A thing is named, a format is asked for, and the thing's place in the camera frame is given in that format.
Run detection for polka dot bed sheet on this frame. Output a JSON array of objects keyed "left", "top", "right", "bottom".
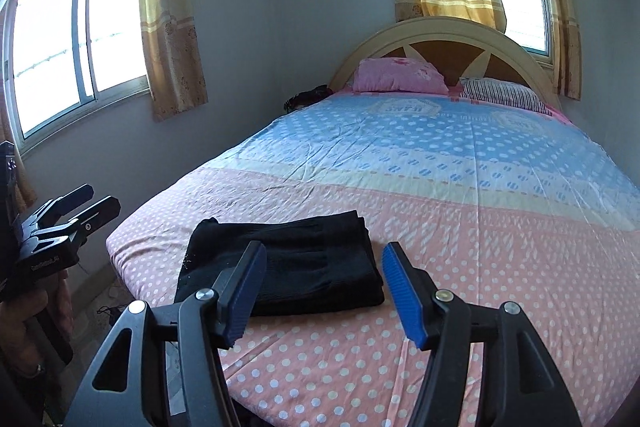
[{"left": 105, "top": 89, "right": 640, "bottom": 427}]

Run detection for person's left forearm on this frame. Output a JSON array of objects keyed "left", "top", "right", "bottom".
[{"left": 0, "top": 289, "right": 48, "bottom": 380}]

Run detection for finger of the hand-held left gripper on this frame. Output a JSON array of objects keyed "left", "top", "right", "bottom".
[
  {"left": 35, "top": 196, "right": 122, "bottom": 254},
  {"left": 22, "top": 184, "right": 95, "bottom": 228}
]

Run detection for pink pillow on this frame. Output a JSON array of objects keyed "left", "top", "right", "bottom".
[{"left": 352, "top": 58, "right": 450, "bottom": 96}]

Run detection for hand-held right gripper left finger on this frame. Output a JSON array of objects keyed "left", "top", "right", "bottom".
[{"left": 62, "top": 239, "right": 268, "bottom": 427}]

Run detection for black pants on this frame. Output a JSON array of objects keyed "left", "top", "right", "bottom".
[{"left": 174, "top": 210, "right": 386, "bottom": 318}]

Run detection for black bag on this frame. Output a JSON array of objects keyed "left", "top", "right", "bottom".
[{"left": 283, "top": 86, "right": 335, "bottom": 112}]

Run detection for cream arched wooden headboard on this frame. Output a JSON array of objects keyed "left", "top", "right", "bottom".
[{"left": 327, "top": 17, "right": 563, "bottom": 112}]

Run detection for large sliding window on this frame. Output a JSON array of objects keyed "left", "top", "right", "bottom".
[{"left": 0, "top": 0, "right": 153, "bottom": 152}]

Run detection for striped pillow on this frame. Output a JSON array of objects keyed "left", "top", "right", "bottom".
[{"left": 459, "top": 77, "right": 553, "bottom": 115}]

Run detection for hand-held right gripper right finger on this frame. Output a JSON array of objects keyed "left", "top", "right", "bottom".
[{"left": 382, "top": 241, "right": 583, "bottom": 427}]

